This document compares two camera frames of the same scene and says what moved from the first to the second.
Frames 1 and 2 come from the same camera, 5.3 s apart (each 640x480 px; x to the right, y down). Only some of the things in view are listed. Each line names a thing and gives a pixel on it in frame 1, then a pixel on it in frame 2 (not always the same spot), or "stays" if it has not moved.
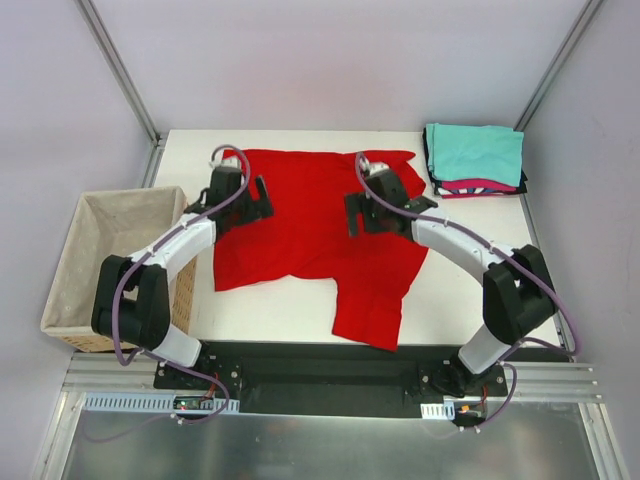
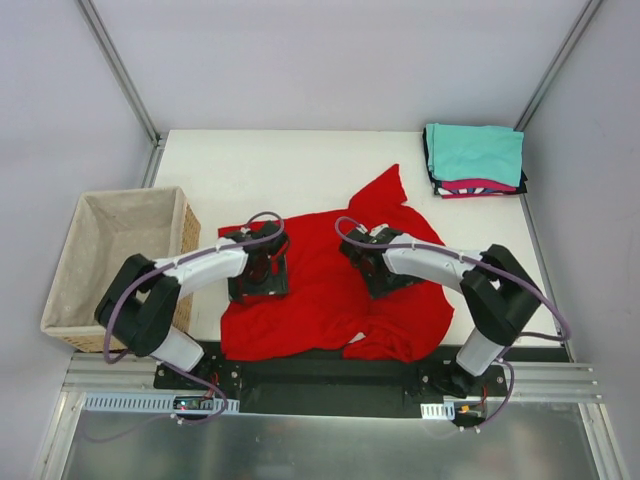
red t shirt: (308, 235) -> (329, 314)
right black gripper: (368, 215) -> (382, 288)
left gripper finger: (262, 208) -> (240, 287)
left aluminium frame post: (129, 85) stays
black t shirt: (435, 184) stays
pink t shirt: (475, 187) stays
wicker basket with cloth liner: (111, 224) stays
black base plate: (329, 379) stays
